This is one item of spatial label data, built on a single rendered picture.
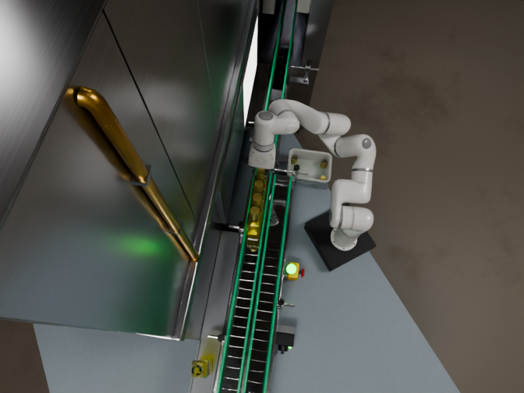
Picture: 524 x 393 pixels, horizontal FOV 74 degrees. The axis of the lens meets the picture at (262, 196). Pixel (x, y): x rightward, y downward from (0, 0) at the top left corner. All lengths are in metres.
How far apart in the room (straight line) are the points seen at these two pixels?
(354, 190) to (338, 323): 0.62
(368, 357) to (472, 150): 2.12
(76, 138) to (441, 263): 2.60
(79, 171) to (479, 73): 3.70
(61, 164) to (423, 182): 2.77
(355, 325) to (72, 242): 1.44
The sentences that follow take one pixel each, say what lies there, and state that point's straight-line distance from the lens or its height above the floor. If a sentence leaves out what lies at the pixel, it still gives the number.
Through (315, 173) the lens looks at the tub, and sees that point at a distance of 1.86.
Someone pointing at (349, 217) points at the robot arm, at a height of 1.12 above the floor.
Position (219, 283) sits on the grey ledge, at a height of 0.88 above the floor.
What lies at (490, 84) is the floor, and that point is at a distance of 3.86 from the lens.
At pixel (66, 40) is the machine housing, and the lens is 0.43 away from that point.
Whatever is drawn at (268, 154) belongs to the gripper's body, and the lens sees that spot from 1.29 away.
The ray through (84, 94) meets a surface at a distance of 0.41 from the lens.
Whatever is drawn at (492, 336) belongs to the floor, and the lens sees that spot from 2.87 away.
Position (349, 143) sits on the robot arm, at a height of 1.23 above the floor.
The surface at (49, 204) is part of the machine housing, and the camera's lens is 0.39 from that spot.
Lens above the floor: 2.40
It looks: 67 degrees down
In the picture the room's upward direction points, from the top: 4 degrees clockwise
